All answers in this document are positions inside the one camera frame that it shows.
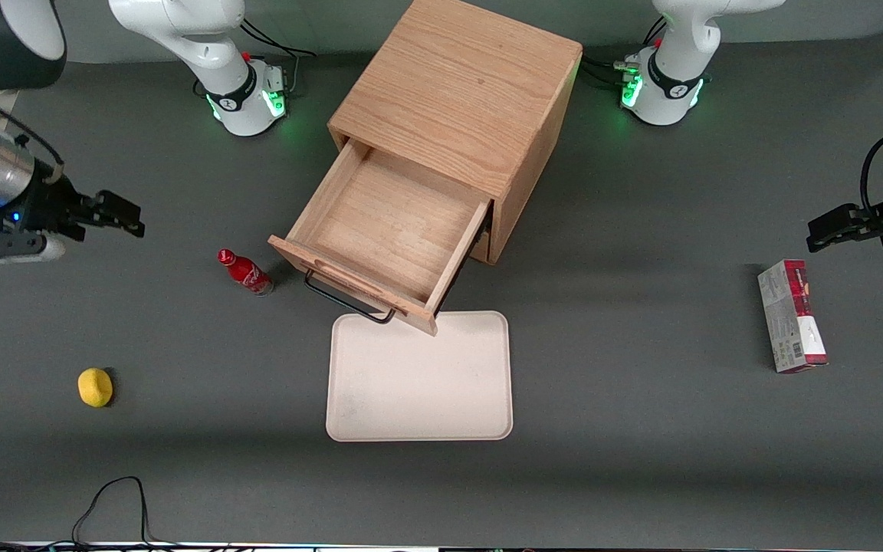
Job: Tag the yellow lemon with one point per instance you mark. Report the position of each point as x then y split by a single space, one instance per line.
95 386

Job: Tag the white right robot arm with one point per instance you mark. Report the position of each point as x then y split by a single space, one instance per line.
204 46

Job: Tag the grey and red carton box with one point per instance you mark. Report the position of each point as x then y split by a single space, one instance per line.
790 318

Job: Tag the wooden drawer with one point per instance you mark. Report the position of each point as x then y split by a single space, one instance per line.
395 222

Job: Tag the oak wooden drawer cabinet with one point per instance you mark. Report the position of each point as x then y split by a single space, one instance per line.
457 84

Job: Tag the red cola bottle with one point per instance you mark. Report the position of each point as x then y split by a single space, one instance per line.
246 272

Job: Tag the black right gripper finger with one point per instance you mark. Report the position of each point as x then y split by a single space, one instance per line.
119 208
108 225

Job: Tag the beige plastic tray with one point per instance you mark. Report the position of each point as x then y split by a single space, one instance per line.
418 383

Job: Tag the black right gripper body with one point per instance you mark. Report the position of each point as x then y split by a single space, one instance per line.
44 205

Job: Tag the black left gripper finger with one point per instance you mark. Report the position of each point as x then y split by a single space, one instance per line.
844 238
836 221

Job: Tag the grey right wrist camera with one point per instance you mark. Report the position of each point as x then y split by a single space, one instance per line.
20 251

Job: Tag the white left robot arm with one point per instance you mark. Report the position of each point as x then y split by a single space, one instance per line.
671 73

